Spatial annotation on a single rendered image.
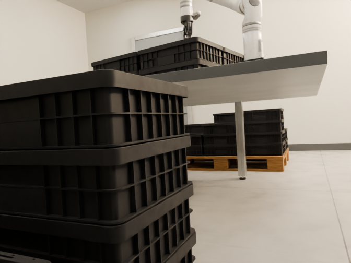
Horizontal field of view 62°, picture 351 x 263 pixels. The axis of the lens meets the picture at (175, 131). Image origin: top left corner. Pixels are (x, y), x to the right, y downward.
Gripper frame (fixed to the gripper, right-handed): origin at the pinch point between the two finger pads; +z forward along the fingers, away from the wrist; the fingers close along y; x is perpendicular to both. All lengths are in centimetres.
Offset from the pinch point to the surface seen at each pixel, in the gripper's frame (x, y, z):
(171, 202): -35, 111, 61
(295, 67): 10, 85, 31
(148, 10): 27, -357, -156
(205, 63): 2.5, 22.4, 17.1
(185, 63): -7.7, 21.8, 17.1
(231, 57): 27.0, -2.1, 8.4
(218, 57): 14.0, 10.0, 11.1
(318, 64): 16, 89, 31
